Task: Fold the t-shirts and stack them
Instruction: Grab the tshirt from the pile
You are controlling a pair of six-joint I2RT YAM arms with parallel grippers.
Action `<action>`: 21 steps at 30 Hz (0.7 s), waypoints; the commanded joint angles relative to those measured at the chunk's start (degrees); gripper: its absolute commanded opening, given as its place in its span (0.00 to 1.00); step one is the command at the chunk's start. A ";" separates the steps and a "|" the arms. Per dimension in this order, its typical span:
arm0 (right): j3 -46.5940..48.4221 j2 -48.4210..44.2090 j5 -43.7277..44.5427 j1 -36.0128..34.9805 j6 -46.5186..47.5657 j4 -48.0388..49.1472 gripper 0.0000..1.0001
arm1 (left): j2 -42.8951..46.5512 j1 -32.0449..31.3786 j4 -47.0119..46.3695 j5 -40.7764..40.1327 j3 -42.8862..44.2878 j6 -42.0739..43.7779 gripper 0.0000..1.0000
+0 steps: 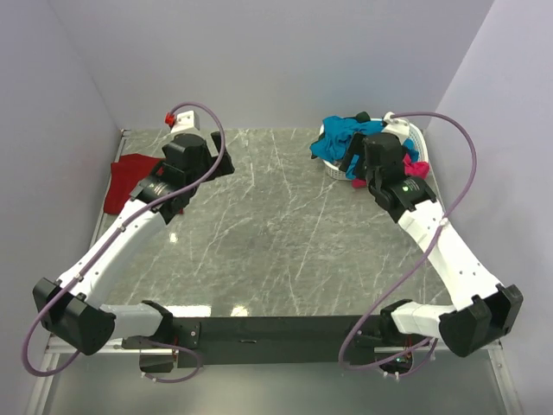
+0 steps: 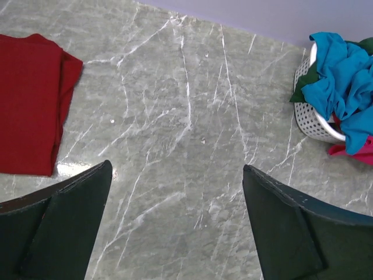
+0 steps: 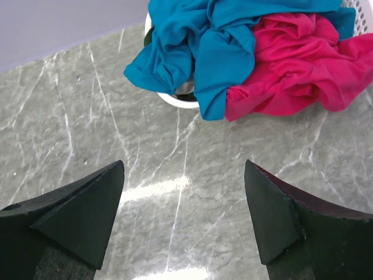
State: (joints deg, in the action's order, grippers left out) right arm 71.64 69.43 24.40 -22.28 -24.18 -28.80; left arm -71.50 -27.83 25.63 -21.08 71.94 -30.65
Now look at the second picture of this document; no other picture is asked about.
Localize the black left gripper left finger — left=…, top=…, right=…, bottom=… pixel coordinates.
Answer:
left=1, top=160, right=112, bottom=279

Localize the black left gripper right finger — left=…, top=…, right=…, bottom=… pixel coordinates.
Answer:
left=242, top=165, right=372, bottom=279

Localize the blue t shirt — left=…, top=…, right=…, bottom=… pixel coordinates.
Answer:
left=301, top=32, right=372, bottom=155

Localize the pink t shirt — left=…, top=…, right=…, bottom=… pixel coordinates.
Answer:
left=328, top=113, right=372, bottom=165

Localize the white perforated laundry basket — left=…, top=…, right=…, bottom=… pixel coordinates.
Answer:
left=294, top=43, right=346, bottom=144

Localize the folded red t shirt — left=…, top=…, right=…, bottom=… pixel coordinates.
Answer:
left=1, top=34, right=83, bottom=176

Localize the dark green t shirt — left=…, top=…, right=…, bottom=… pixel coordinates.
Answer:
left=290, top=37, right=372, bottom=103

